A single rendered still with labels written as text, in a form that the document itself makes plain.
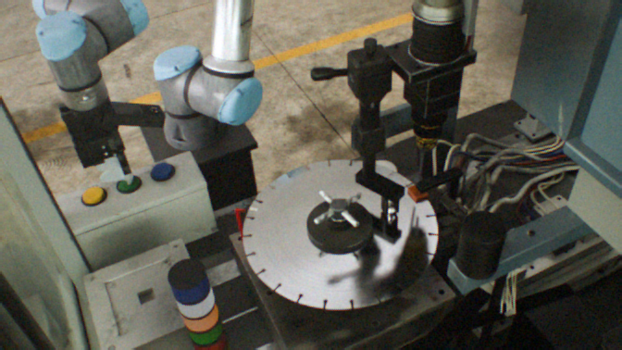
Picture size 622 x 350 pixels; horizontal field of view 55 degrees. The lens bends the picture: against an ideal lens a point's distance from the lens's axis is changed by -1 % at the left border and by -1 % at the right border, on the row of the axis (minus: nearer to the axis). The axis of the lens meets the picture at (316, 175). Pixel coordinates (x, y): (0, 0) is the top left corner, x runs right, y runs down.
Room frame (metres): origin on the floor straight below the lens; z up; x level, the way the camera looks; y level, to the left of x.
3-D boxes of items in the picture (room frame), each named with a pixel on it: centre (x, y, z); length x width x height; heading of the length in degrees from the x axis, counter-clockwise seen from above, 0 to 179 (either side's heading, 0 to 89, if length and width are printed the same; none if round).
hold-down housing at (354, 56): (0.71, -0.09, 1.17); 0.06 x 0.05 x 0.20; 104
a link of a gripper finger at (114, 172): (0.84, 0.38, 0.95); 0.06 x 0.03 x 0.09; 113
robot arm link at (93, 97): (0.85, 0.39, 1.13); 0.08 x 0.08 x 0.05
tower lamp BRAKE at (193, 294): (0.43, 0.16, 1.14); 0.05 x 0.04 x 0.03; 23
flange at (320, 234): (0.66, -0.03, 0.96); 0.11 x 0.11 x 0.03
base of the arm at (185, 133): (1.19, 0.30, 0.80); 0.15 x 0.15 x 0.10
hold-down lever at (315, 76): (0.73, -0.05, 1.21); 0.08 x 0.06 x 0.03; 113
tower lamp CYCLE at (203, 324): (0.43, 0.16, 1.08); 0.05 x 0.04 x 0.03; 23
